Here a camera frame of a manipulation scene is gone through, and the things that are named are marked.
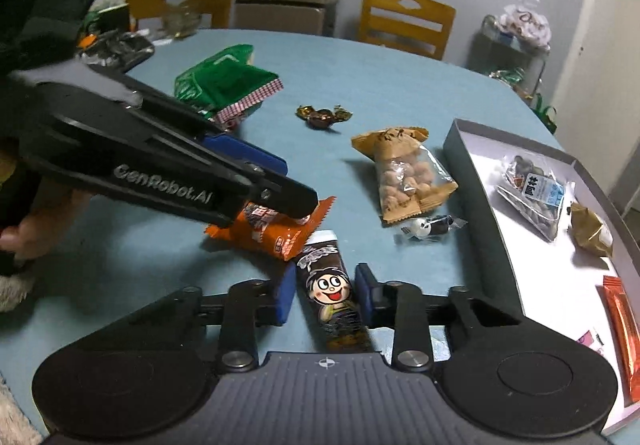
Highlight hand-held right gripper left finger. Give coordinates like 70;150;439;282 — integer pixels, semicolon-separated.
150;265;299;373

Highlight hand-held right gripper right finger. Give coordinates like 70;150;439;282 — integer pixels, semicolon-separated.
355;262;506;372

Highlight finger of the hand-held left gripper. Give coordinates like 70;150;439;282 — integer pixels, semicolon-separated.
142;92;289;178
242;165;319;221

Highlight black cartoon snack stick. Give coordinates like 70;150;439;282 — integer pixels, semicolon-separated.
296;230;376;353

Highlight orange snack packet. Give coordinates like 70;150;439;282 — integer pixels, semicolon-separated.
204;195;337;262

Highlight green snack bag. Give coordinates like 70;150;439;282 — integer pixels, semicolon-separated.
174;44;285;132

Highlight brown foil candy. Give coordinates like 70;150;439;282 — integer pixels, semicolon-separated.
295;104;353;131

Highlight small panda candy packet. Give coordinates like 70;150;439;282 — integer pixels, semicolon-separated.
393;215;468;246

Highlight tan peanut bag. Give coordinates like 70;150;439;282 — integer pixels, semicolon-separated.
351;126;458;226

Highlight grey cardboard box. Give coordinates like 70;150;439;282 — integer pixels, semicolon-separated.
444;119;640;436

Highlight clear white nut packet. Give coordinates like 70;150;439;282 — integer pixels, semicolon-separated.
496;151;576;242

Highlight small pink packet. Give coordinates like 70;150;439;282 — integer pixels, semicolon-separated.
575;330;608;356

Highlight small brown paper packet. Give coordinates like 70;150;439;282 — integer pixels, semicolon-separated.
570;202;615;258

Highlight orange-red foil packet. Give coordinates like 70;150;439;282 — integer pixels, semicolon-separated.
597;275;640;408

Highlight person's left hand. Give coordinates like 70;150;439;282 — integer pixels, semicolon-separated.
0;202;81;262

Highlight silver foil bag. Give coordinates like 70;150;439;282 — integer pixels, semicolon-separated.
80;30;155;71

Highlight glass cup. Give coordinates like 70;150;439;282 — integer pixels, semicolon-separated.
162;2;201;40

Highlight white fuzzy clothing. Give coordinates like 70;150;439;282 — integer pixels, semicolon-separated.
0;272;45;445

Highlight green wrapped candies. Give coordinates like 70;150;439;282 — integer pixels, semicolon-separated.
490;68;526;86

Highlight glass shelf rack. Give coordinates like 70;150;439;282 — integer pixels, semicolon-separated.
470;15;551;101

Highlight green ribbon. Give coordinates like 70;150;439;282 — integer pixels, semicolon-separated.
532;92;558;133

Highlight clear bag of candies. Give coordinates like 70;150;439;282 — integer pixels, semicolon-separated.
497;0;553;48

